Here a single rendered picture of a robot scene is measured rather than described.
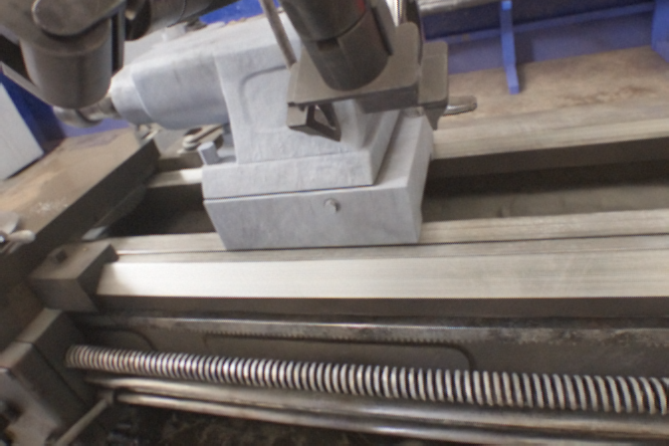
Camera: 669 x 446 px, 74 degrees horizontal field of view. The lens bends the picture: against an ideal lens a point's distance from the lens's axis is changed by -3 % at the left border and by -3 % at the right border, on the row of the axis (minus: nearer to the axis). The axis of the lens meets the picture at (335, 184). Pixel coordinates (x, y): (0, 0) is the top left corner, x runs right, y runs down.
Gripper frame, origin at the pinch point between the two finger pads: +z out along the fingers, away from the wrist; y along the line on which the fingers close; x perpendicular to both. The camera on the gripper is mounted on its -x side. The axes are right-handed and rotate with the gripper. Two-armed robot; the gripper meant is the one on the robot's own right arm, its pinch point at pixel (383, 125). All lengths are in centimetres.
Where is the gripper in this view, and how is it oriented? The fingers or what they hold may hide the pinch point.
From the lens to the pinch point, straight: 45.1
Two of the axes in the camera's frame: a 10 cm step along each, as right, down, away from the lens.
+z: 3.5, 4.6, 8.2
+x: -1.0, 8.9, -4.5
